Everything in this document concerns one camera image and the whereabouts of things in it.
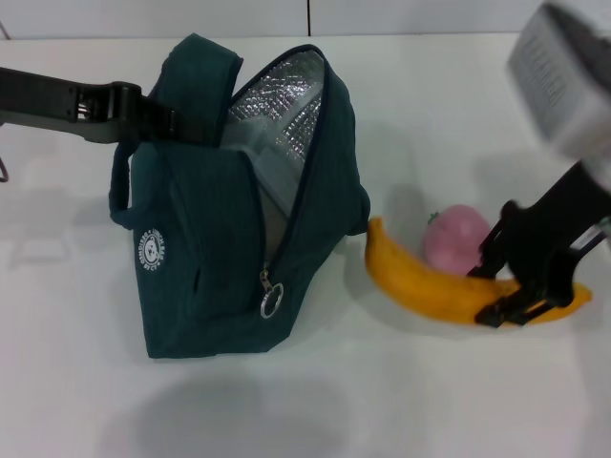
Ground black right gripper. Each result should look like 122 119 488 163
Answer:
466 164 611 329

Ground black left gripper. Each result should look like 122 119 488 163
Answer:
0 66 226 148

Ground pink toy peach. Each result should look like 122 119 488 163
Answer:
422 203 491 276

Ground yellow banana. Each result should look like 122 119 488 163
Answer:
365 217 595 328

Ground dark teal insulated lunch bag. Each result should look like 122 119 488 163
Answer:
108 31 371 360

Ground metal zipper pull ring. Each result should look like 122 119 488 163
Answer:
259 266 286 319

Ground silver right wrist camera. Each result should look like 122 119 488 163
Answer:
505 2 611 161

